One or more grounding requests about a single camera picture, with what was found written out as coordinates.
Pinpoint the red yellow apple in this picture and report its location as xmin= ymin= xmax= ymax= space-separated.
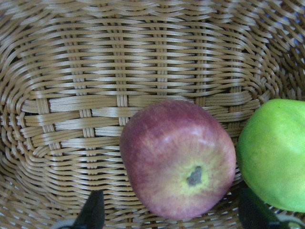
xmin=120 ymin=100 xmax=236 ymax=219

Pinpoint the woven wicker basket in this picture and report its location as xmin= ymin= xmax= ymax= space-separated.
xmin=0 ymin=0 xmax=305 ymax=229

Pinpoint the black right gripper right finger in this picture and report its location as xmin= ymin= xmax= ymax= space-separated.
xmin=239 ymin=188 xmax=281 ymax=229

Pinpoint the green apple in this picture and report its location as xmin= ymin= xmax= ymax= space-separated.
xmin=236 ymin=99 xmax=305 ymax=212

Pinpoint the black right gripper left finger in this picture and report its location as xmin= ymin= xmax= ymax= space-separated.
xmin=73 ymin=190 xmax=105 ymax=229

